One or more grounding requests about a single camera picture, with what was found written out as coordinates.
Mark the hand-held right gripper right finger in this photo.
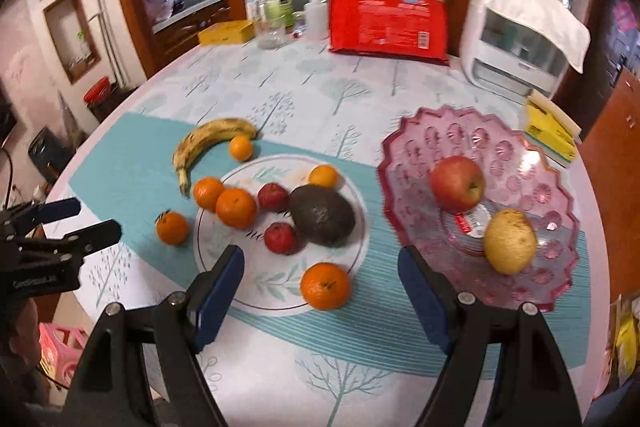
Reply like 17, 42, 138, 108
397, 245, 583, 427

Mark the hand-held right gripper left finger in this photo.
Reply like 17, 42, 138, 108
65, 244, 246, 427

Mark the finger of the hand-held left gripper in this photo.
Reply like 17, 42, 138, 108
15, 219, 122, 268
0, 198, 82, 238

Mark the white leaf-print plate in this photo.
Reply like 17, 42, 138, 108
193, 155, 370, 318

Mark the tangerine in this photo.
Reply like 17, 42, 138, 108
300, 262, 351, 312
308, 164, 340, 189
155, 209, 191, 246
229, 135, 254, 162
192, 177, 226, 212
215, 188, 258, 230

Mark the small red apple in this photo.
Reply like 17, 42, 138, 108
263, 222, 305, 255
257, 182, 291, 212

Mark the brown kiwi fruit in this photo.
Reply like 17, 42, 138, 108
288, 184, 357, 249

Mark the banana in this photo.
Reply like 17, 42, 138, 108
172, 118, 260, 194

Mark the bag of fruit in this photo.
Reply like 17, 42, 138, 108
376, 106, 581, 313

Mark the yellow pear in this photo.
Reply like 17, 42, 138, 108
483, 209, 539, 276

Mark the large red apple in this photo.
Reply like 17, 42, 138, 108
430, 155, 487, 214

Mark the yellow plastic bag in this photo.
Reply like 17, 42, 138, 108
612, 297, 640, 388

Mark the yellow and white box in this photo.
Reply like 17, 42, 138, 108
520, 89, 582, 168

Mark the tree-print tablecloth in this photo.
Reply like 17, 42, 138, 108
45, 34, 593, 427

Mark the flat yellow box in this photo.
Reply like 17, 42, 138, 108
197, 20, 257, 46

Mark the white countertop appliance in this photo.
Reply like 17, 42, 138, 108
459, 0, 571, 100

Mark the large glass jar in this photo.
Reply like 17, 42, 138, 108
256, 0, 288, 50

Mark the red paper cup package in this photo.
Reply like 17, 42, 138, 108
327, 0, 451, 66

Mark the clear plastic bottle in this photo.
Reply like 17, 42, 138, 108
265, 0, 296, 35

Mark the white squeeze bottle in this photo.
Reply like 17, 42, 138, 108
287, 0, 330, 40

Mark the white cloth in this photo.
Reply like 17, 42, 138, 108
472, 0, 592, 74

